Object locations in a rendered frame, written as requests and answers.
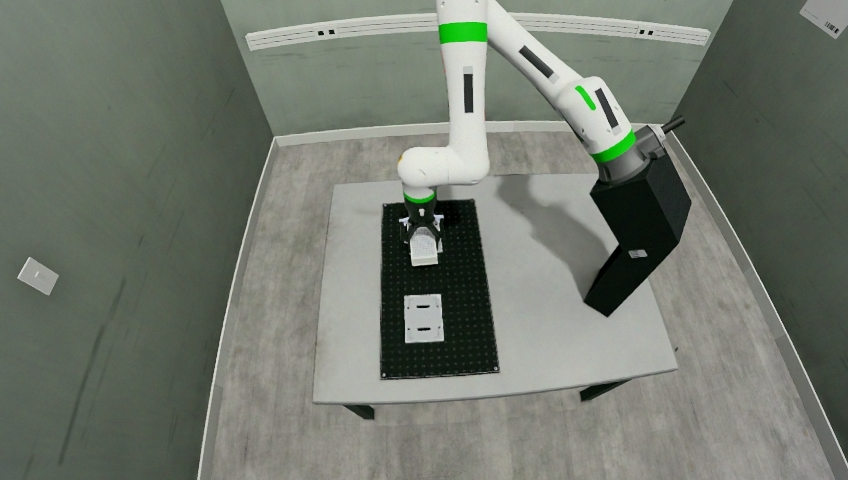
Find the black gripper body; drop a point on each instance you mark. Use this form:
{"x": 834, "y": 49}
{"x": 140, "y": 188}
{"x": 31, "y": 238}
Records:
{"x": 421, "y": 219}

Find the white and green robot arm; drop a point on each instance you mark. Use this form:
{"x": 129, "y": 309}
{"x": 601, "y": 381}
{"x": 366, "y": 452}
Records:
{"x": 588, "y": 106}

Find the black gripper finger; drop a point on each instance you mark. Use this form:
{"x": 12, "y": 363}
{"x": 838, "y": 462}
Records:
{"x": 406, "y": 238}
{"x": 433, "y": 229}

